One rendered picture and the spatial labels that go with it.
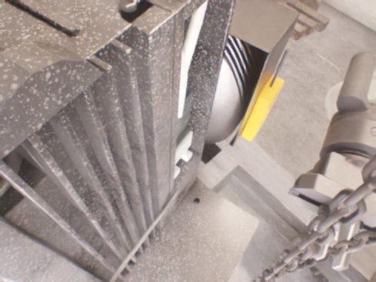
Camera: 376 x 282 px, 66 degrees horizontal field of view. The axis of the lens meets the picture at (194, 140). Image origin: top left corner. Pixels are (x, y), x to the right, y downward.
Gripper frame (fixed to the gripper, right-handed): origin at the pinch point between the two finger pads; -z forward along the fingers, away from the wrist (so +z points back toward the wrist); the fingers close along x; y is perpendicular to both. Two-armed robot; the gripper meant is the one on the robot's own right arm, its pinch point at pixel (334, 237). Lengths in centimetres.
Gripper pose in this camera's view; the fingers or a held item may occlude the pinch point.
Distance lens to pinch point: 39.0
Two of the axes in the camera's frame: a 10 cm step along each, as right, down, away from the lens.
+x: -8.8, -4.2, 2.1
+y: 0.4, -5.1, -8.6
